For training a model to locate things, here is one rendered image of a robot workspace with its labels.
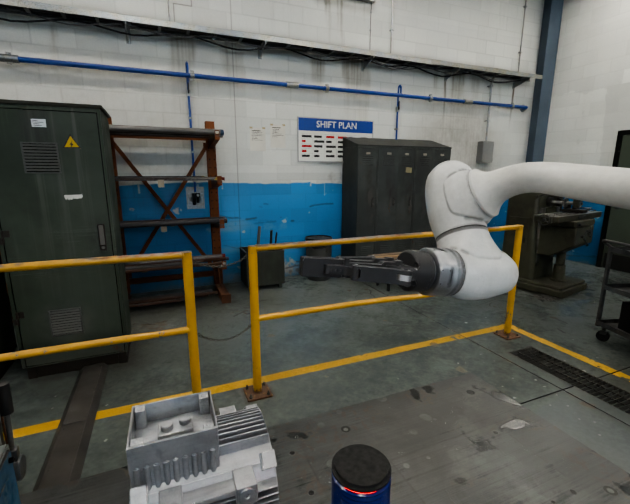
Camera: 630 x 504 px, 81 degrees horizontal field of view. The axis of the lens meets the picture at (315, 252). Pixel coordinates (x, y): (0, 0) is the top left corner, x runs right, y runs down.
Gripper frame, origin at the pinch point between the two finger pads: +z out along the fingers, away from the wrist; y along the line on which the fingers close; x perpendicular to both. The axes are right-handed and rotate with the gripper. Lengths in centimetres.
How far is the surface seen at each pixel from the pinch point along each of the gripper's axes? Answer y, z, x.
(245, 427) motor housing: 0.4, 9.8, 26.9
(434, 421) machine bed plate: -21, -52, 49
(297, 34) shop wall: -446, -128, -211
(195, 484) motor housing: 5.3, 17.6, 31.4
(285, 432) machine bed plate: -33, -11, 55
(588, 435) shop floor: -61, -213, 108
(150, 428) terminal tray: -3.3, 23.9, 27.6
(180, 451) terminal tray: 4.4, 19.9, 26.4
